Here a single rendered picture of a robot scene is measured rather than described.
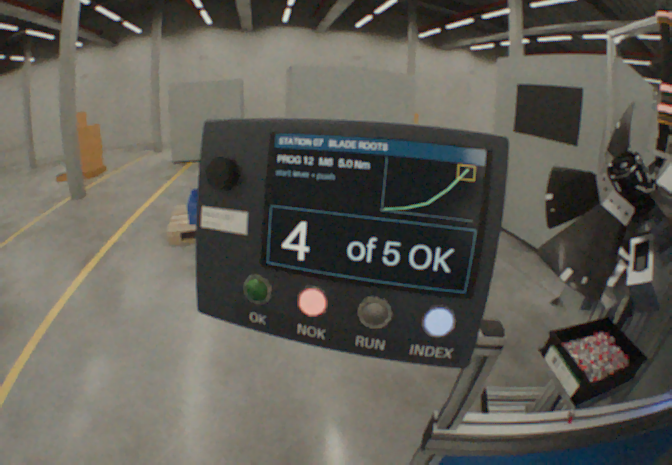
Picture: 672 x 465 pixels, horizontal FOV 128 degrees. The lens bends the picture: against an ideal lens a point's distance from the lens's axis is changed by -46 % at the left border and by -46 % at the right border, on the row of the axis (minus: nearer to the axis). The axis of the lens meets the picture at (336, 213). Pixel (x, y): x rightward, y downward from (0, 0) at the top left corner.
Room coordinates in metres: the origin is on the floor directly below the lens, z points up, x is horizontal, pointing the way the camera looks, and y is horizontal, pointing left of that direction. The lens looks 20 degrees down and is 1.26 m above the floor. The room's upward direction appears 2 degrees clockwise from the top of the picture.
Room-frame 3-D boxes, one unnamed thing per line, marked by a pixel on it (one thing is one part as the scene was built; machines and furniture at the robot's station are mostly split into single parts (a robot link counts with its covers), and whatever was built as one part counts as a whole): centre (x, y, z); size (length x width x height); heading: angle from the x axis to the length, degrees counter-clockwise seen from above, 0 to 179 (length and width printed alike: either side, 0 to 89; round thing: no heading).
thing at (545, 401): (0.54, -0.91, 0.46); 0.09 x 0.05 x 0.91; 166
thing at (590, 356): (0.29, -0.56, 0.84); 0.19 x 0.14 x 0.05; 91
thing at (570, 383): (0.29, -0.56, 0.85); 0.22 x 0.17 x 0.07; 91
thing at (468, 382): (0.22, -0.17, 0.96); 0.03 x 0.03 x 0.20; 76
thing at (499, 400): (0.52, -1.00, 0.04); 0.62 x 0.45 x 0.08; 76
